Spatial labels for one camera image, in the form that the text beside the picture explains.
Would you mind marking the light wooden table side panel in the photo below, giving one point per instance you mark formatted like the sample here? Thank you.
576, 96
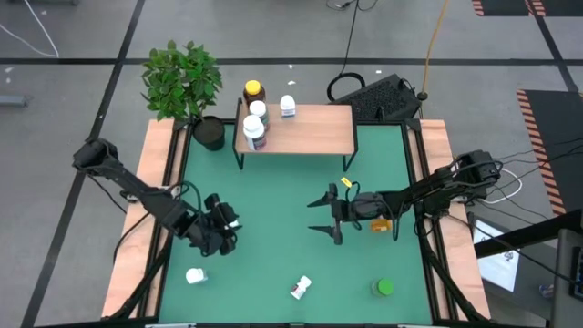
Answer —
155, 136
432, 141

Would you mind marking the white bottle green label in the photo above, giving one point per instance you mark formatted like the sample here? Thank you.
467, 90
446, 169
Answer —
258, 108

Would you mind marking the artificial green plant black pot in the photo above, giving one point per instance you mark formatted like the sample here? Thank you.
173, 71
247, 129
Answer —
180, 82

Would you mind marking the white bottle blue label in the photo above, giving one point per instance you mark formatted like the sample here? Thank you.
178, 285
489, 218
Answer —
195, 275

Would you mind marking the black computer case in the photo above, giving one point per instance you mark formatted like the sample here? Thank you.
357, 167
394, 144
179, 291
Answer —
378, 98

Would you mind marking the black mat hazard stripe edge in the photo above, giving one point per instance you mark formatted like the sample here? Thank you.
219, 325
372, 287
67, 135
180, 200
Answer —
501, 7
560, 136

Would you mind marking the wooden shelf black metal legs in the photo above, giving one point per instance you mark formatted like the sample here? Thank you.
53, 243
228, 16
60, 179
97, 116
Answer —
309, 132

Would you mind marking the white bottle printed MEDICINE 5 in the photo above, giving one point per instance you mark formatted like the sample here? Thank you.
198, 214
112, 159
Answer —
301, 287

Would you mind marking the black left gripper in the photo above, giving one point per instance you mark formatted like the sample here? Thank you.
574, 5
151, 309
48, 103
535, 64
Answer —
207, 228

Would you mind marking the grey floor block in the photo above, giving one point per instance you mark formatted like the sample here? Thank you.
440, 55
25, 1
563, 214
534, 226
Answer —
13, 100

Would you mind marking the small white bottle blue band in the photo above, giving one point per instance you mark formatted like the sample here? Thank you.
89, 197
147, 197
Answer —
287, 102

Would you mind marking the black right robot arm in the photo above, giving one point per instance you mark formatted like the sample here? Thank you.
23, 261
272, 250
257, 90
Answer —
437, 187

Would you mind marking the orange translucent pill bottle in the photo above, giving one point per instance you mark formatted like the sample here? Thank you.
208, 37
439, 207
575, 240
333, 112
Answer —
380, 225

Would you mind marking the black desk edge bar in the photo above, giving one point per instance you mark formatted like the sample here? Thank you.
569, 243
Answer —
524, 234

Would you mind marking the grey desk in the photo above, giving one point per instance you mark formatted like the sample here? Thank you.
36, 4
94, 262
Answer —
562, 282

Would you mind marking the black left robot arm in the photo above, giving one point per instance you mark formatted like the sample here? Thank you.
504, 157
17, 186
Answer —
136, 187

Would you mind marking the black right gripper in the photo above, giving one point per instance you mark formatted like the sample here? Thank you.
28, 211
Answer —
364, 207

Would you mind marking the brown bottle yellow cap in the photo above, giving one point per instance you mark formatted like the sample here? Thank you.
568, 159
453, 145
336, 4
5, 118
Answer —
253, 87

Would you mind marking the large white bottle red label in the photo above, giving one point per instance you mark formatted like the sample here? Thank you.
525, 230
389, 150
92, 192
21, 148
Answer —
254, 132

